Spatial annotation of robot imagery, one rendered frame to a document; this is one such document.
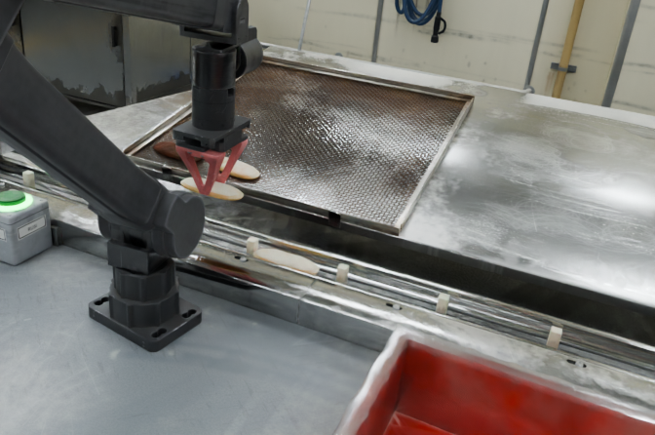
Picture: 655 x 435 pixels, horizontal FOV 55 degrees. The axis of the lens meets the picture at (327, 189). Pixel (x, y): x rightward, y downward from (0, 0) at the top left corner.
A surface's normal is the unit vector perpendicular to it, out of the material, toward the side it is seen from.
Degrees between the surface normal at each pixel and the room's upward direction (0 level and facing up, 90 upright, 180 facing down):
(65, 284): 0
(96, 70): 90
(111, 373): 0
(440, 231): 10
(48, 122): 92
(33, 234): 90
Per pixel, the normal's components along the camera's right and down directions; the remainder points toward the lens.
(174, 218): 0.95, 0.21
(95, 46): -0.40, 0.34
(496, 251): 0.02, -0.83
